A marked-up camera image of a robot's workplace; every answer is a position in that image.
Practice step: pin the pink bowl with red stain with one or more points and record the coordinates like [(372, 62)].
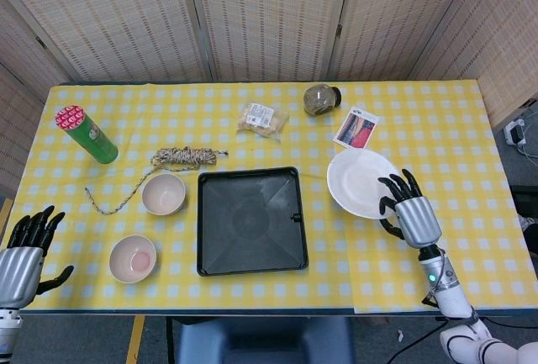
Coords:
[(133, 259)]

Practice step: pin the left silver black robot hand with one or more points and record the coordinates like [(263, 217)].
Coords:
[(19, 271)]

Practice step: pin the yellow white checked tablecloth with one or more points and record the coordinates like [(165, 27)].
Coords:
[(462, 137)]

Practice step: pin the woven folding screen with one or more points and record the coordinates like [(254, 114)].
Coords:
[(269, 19)]

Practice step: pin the black square plastic tray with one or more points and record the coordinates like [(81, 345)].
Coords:
[(252, 223)]

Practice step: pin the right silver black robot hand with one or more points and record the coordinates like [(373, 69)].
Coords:
[(416, 219)]

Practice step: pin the grey shoe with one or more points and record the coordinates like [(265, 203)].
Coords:
[(530, 223)]

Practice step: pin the white round plate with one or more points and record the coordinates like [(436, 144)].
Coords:
[(355, 181)]

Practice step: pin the round glass jar black lid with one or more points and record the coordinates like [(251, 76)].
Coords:
[(320, 100)]

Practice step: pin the clear bag of snacks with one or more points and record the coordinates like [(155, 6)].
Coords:
[(262, 121)]

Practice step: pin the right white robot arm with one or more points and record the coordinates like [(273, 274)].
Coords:
[(452, 297)]

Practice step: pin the white card with red picture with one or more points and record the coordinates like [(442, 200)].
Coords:
[(356, 130)]

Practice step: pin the green cylinder can red lid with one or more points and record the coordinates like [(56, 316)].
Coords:
[(89, 137)]

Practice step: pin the white power adapter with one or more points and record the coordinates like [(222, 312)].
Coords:
[(515, 131)]

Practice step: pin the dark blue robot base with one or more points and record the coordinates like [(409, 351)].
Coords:
[(265, 341)]

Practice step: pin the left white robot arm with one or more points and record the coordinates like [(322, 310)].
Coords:
[(7, 330)]

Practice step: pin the plain pink bowl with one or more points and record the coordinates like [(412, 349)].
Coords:
[(163, 193)]

